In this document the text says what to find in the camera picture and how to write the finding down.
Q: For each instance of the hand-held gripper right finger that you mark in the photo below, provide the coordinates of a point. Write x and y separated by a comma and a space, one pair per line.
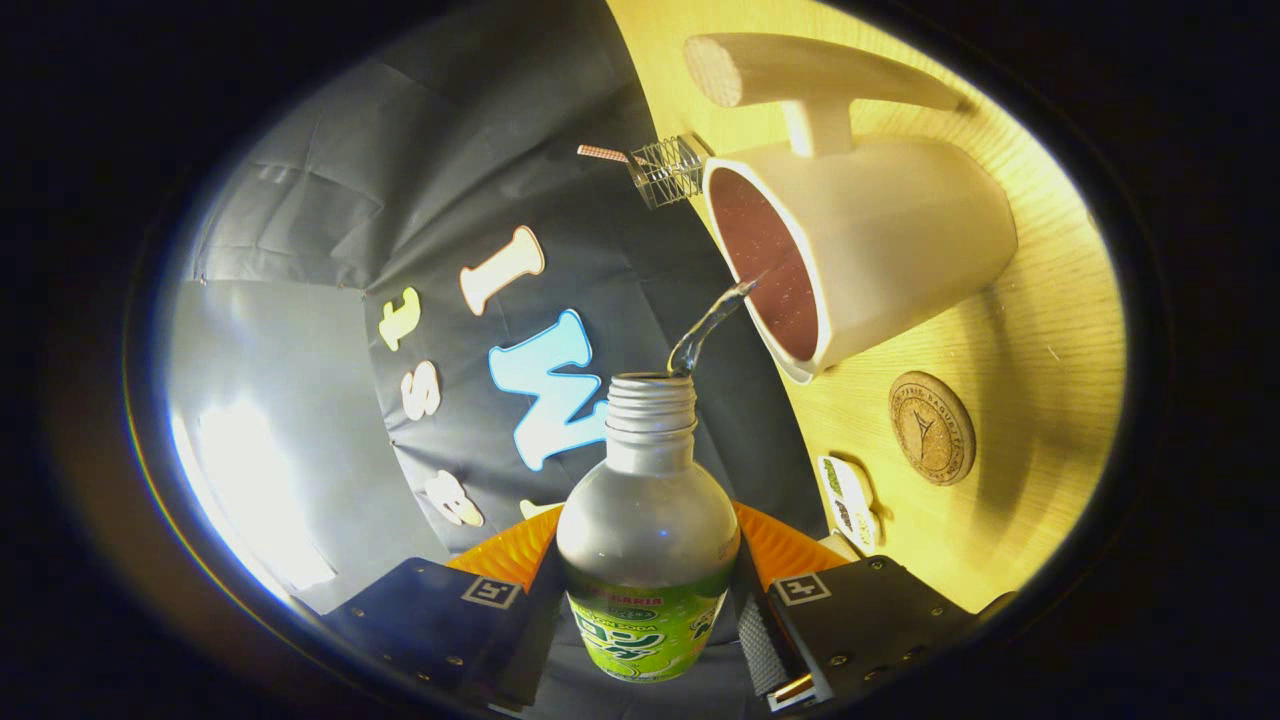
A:
870, 620

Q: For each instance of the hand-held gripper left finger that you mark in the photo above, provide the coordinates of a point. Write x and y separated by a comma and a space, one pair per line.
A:
420, 625

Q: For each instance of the round cork coaster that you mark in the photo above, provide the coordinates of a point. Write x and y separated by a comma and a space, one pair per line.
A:
932, 428

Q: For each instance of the silver bottle with green label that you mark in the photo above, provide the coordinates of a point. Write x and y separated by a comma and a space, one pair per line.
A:
648, 520

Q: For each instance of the clear juice stream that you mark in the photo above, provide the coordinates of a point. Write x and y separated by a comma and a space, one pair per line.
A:
705, 325

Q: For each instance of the white divided dish with beans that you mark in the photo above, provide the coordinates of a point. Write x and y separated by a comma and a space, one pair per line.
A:
850, 495

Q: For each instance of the wooden table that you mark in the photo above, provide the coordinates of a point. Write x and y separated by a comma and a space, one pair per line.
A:
1040, 320

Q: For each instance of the striped pink straw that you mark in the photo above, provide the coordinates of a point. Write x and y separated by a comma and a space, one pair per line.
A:
602, 153

